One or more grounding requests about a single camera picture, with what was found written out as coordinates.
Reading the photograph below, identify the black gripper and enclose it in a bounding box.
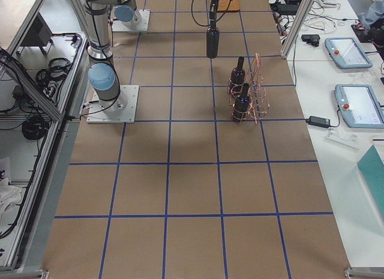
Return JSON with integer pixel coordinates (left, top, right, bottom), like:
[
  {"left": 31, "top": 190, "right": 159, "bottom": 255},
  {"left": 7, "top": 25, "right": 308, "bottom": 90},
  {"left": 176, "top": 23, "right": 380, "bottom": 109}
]
[{"left": 209, "top": 0, "right": 220, "bottom": 28}]

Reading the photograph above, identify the black handheld device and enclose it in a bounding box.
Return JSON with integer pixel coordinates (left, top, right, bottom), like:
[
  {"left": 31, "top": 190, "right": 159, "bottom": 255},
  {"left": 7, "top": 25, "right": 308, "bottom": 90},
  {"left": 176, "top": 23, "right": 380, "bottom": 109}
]
[{"left": 301, "top": 34, "right": 320, "bottom": 47}]

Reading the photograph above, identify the white crumpled cloth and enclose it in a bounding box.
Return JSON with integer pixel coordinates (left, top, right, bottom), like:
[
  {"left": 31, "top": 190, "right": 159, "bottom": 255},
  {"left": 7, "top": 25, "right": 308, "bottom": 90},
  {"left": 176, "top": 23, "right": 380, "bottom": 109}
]
[{"left": 0, "top": 157, "right": 23, "bottom": 229}]

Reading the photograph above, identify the black power adapter brick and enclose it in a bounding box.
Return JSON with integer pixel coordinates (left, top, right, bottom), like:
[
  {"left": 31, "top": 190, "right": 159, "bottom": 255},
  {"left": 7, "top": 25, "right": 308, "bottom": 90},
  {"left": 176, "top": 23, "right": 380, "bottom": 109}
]
[{"left": 305, "top": 116, "right": 331, "bottom": 128}]

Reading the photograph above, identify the dark wine bottle carried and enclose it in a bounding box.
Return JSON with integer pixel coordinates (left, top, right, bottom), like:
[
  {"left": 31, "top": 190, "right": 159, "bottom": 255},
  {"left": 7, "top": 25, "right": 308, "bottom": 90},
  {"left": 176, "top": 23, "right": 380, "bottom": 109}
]
[{"left": 206, "top": 26, "right": 220, "bottom": 59}]

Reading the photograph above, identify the dark wine bottle far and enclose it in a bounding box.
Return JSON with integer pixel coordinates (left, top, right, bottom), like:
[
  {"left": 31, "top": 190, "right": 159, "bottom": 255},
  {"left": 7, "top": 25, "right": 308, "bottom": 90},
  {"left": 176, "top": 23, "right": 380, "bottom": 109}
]
[{"left": 229, "top": 56, "right": 245, "bottom": 94}]

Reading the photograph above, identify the copper wire bottle basket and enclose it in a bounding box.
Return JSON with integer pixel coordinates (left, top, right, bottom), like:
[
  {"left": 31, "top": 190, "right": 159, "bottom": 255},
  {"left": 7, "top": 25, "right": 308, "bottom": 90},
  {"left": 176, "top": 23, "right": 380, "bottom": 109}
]
[{"left": 227, "top": 53, "right": 270, "bottom": 123}]

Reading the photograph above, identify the black box on rack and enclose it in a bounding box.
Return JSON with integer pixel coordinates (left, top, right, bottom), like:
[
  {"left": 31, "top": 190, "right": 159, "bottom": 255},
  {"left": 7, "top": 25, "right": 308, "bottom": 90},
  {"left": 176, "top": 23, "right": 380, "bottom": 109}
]
[{"left": 16, "top": 13, "right": 53, "bottom": 55}]

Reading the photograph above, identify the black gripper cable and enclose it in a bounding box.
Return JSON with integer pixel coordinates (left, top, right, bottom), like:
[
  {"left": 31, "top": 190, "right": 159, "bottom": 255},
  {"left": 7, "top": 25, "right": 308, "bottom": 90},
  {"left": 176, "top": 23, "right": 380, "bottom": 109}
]
[{"left": 190, "top": 0, "right": 235, "bottom": 28}]

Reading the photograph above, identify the aluminium frame post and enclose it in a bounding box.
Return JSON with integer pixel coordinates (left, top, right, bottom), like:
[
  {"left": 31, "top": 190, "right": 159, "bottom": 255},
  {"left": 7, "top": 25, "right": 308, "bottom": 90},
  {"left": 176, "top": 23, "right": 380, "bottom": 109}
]
[{"left": 281, "top": 0, "right": 314, "bottom": 59}]

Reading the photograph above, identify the teal folder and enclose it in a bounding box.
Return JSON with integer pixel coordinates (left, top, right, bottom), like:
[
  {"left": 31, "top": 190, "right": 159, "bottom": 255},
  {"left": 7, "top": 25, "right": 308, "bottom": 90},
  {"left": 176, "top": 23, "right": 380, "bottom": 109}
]
[{"left": 357, "top": 145, "right": 383, "bottom": 213}]

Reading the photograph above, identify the dark wine bottle near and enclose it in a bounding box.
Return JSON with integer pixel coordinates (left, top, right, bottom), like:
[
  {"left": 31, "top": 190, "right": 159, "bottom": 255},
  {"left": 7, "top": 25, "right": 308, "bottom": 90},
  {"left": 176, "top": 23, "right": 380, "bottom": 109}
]
[{"left": 232, "top": 83, "right": 250, "bottom": 122}]

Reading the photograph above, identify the clear acrylic stand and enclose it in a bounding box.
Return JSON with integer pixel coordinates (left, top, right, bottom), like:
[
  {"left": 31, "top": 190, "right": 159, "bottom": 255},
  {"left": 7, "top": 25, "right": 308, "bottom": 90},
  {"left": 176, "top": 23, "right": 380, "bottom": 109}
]
[{"left": 324, "top": 128, "right": 359, "bottom": 151}]

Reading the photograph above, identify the dark wine bottle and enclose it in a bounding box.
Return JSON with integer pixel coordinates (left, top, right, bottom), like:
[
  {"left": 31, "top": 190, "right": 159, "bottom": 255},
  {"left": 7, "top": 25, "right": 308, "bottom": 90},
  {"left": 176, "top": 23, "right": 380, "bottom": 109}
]
[
  {"left": 232, "top": 83, "right": 250, "bottom": 122},
  {"left": 229, "top": 56, "right": 245, "bottom": 94}
]

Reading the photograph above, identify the wooden serving tray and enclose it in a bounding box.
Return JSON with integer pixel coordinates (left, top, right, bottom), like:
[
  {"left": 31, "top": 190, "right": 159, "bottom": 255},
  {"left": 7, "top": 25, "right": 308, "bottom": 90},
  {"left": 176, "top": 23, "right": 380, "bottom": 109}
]
[{"left": 217, "top": 0, "right": 240, "bottom": 13}]

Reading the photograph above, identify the teach pendant near post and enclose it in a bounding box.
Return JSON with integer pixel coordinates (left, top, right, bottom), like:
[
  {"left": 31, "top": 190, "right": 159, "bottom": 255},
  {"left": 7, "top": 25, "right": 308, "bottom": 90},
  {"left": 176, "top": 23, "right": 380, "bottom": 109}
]
[{"left": 334, "top": 84, "right": 383, "bottom": 128}]

